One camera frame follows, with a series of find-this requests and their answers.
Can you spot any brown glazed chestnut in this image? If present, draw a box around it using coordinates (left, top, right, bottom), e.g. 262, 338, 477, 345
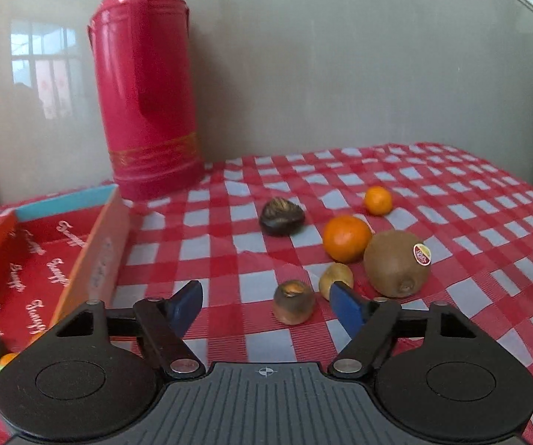
273, 280, 316, 325

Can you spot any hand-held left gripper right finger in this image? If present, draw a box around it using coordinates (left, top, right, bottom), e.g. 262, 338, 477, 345
327, 280, 486, 378

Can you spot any red thermos flask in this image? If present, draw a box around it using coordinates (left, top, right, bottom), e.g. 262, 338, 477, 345
87, 0, 205, 202

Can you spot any large kiwi with sticker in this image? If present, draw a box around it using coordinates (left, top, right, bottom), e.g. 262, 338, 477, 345
363, 230, 432, 298

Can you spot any dark chestnut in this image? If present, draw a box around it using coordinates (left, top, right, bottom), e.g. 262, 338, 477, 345
259, 198, 306, 237

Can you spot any red checked tablecloth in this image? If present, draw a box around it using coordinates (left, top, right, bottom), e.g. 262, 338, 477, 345
0, 143, 533, 445

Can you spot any large orange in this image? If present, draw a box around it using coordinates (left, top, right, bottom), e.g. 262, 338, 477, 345
323, 214, 373, 263

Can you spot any colourful cardboard box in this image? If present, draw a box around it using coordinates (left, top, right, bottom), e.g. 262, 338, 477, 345
0, 184, 132, 402

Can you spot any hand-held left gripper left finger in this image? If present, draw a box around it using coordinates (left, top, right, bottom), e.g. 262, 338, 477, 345
44, 280, 205, 378

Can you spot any small yellowish kiwi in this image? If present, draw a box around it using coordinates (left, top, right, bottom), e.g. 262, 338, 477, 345
318, 263, 354, 300

